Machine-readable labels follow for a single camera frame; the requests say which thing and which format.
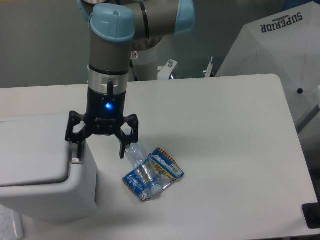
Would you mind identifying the white metal base frame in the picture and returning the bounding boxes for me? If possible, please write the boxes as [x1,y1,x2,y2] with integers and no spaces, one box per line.
[86,56,215,85]

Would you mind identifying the white push-lid trash can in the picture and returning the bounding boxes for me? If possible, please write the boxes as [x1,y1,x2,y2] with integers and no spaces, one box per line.
[0,114,99,220]

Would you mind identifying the crushed clear plastic bottle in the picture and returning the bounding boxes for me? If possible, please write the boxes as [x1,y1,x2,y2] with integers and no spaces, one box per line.
[124,141,163,201]

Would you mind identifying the blue snack wrapper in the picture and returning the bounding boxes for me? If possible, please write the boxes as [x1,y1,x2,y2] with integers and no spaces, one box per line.
[122,147,185,202]

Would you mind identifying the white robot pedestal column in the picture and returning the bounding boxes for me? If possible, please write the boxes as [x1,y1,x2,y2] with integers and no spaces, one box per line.
[128,36,163,82]

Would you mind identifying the black clamp at table edge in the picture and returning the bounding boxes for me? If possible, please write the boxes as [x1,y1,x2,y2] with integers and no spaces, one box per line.
[302,202,320,229]

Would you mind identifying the white Superior umbrella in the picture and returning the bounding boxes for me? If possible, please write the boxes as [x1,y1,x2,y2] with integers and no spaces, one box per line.
[216,1,320,132]

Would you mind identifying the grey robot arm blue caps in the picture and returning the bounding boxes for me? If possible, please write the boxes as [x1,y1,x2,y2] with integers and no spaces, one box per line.
[65,0,196,159]

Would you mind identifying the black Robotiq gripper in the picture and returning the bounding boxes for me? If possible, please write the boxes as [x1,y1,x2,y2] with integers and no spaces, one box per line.
[65,88,139,159]

